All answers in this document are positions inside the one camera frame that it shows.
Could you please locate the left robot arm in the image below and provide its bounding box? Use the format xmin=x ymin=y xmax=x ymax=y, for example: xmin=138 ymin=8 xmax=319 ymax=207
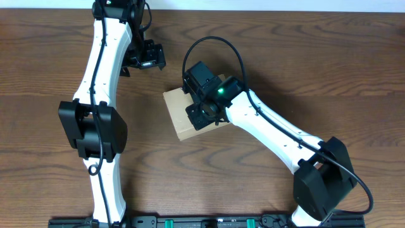
xmin=48 ymin=1 xmax=166 ymax=227

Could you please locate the cardboard box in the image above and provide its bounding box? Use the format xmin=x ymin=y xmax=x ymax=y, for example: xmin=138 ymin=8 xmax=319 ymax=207
xmin=163 ymin=87 xmax=228 ymax=141

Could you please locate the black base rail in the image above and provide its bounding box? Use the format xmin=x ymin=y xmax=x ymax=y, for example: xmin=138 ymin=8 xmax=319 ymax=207
xmin=47 ymin=213 xmax=366 ymax=228

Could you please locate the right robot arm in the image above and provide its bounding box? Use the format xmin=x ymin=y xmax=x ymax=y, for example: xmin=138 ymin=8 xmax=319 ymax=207
xmin=182 ymin=76 xmax=356 ymax=227

